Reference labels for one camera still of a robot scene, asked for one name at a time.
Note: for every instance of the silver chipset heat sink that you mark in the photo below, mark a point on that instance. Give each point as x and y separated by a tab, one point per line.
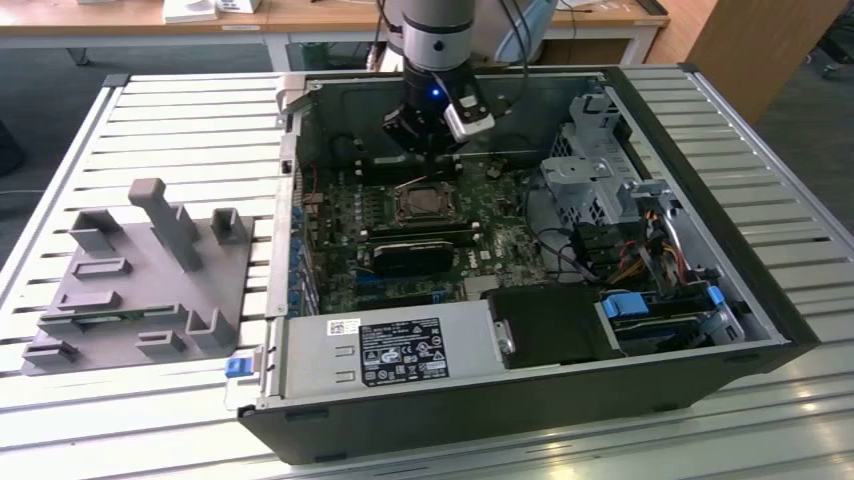
481	286

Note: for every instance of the silver power supply unit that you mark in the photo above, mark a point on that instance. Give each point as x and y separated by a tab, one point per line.
314	360

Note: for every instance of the black open PC case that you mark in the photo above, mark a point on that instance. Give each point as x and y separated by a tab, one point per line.
467	425

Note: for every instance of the black office chair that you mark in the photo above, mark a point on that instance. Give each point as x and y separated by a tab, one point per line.
840	47

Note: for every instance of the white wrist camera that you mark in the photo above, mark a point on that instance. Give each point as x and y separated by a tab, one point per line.
470	117

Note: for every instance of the small blue bay tab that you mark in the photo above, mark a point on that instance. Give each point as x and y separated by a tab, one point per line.
716	296

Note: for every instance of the black RAM slot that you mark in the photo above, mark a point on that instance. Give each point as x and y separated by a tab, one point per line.
381	177
417	229
423	240
390	166

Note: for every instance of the black graphics card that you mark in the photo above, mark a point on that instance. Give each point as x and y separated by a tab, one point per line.
410	260

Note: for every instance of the white printed box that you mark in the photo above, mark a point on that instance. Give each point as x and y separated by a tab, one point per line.
241	6

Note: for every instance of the green motherboard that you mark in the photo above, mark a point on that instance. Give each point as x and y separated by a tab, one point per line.
514	235

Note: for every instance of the grey parts rack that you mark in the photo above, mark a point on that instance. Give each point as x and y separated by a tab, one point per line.
167	300

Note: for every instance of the round coin battery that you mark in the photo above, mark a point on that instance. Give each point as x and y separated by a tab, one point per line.
495	170

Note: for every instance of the green RAM stick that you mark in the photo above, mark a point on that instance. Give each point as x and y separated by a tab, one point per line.
137	315

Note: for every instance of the black plastic shroud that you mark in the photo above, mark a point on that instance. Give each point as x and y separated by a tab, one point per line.
548	325

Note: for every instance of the silver CPU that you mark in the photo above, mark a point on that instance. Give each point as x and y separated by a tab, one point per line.
427	202

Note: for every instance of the CPU socket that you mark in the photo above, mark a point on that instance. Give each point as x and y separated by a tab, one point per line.
427	223

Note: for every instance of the metal drive cage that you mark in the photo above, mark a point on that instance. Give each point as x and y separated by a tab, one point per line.
581	190

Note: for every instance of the wooden desk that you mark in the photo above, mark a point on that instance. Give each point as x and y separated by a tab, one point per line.
334	12

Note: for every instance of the blue case latch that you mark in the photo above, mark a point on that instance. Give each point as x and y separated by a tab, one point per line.
241	367

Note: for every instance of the blue disk carrier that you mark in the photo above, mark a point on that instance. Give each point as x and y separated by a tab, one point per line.
624	302

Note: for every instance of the wooden cabinet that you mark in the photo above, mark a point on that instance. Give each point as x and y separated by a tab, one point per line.
754	50

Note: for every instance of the small copper heat sink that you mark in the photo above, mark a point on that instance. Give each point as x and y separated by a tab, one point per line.
313	199

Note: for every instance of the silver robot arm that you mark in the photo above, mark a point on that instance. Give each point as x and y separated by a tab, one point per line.
437	45

